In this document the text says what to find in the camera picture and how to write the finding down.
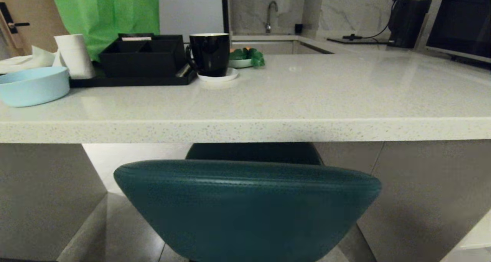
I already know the white saucer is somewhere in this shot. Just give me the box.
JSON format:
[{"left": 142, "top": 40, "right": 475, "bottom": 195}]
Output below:
[{"left": 197, "top": 68, "right": 239, "bottom": 82}]

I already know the white crumpled napkin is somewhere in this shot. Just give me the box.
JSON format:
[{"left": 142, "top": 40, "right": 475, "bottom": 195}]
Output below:
[{"left": 0, "top": 46, "right": 66, "bottom": 74}]

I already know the kitchen counter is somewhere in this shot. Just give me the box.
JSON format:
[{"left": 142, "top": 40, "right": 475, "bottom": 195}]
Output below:
[{"left": 0, "top": 34, "right": 491, "bottom": 144}]

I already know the black mug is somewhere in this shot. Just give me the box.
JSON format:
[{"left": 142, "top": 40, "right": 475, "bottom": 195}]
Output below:
[{"left": 186, "top": 33, "right": 231, "bottom": 77}]

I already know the wooden door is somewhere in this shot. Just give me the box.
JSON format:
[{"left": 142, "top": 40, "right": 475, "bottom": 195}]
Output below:
[{"left": 0, "top": 0, "right": 70, "bottom": 60}]

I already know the light blue bowl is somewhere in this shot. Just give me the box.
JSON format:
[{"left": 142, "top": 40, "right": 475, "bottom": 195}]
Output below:
[{"left": 0, "top": 66, "right": 71, "bottom": 108}]

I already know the black kettle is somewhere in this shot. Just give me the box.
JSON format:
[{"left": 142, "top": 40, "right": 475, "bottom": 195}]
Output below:
[{"left": 387, "top": 0, "right": 432, "bottom": 49}]

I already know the plate with green items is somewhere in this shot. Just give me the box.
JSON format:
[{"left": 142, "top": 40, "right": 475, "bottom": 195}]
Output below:
[{"left": 229, "top": 47, "right": 265, "bottom": 68}]

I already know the green cloth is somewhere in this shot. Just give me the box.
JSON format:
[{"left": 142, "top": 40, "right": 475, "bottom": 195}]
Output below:
[{"left": 49, "top": 0, "right": 160, "bottom": 61}]

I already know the black monitor screen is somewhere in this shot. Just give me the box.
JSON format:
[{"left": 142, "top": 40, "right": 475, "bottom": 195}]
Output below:
[{"left": 426, "top": 0, "right": 491, "bottom": 64}]

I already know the white cabinet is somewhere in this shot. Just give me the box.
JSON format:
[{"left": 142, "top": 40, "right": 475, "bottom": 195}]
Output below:
[{"left": 158, "top": 0, "right": 230, "bottom": 44}]

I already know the black organizer box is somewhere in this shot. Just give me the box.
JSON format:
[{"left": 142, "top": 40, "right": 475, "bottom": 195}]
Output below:
[{"left": 99, "top": 33, "right": 188, "bottom": 78}]

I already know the chrome faucet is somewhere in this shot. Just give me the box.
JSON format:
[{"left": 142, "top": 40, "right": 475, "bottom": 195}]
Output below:
[{"left": 265, "top": 0, "right": 279, "bottom": 34}]

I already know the white plate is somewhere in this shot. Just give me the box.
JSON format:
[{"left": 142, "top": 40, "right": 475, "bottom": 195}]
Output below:
[{"left": 229, "top": 58, "right": 254, "bottom": 69}]

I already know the white paper cup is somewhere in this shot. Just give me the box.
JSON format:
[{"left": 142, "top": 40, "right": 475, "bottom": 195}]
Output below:
[{"left": 54, "top": 34, "right": 96, "bottom": 79}]

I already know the black cable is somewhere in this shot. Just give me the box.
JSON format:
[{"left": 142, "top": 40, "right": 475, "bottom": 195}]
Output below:
[{"left": 342, "top": 0, "right": 399, "bottom": 40}]

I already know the teal bar stool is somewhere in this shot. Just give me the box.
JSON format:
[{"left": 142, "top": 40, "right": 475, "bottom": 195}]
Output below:
[{"left": 114, "top": 142, "right": 382, "bottom": 262}]

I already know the black tray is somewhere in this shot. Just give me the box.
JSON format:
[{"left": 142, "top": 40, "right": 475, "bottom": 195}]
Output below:
[{"left": 69, "top": 64, "right": 198, "bottom": 88}]

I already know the black door handle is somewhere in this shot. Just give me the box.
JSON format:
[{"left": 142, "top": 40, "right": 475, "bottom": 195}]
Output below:
[{"left": 0, "top": 2, "right": 30, "bottom": 35}]

